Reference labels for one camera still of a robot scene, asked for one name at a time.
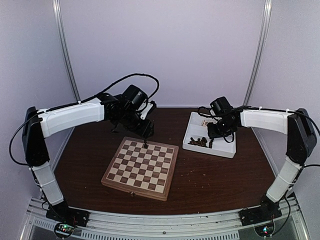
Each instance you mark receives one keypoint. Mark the circuit board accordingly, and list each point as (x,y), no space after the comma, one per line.
(264,230)
(63,230)

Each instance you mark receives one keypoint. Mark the aluminium front rail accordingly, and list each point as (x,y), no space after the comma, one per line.
(223,225)

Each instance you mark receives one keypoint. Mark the left circuit board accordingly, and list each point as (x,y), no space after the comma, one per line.
(63,230)

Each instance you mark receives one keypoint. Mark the dark chess pieces pile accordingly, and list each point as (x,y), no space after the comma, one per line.
(200,142)

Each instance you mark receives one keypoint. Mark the left aluminium corner post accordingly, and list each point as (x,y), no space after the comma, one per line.
(64,47)

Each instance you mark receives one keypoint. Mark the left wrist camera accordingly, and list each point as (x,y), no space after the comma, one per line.
(135,96)

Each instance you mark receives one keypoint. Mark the dark chess piece tray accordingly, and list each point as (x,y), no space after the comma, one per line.
(211,143)

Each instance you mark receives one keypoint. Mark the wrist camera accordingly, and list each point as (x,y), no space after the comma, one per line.
(135,96)
(221,106)

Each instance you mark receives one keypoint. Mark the right circuit board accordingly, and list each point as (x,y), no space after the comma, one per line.
(264,230)

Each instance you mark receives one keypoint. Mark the aluminium corner post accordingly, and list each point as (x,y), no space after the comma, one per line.
(64,47)
(263,35)

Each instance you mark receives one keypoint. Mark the right aluminium corner post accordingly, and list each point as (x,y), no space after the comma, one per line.
(263,35)

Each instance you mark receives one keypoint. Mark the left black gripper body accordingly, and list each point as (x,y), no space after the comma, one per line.
(135,127)

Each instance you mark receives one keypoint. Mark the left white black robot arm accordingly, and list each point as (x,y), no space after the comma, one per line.
(129,109)

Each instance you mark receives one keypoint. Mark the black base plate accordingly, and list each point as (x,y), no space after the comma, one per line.
(71,216)
(255,215)

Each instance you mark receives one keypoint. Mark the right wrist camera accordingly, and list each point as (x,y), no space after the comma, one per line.
(221,106)

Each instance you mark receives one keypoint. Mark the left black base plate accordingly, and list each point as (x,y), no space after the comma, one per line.
(71,216)

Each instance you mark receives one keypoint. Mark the white plastic tray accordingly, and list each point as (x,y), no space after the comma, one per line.
(197,130)

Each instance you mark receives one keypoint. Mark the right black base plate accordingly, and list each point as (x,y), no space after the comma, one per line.
(255,215)

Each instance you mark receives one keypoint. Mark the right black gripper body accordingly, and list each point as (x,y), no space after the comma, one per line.
(221,130)

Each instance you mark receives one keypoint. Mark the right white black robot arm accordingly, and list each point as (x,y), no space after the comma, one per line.
(297,125)

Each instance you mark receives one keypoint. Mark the wooden chessboard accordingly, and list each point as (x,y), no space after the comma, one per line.
(142,172)

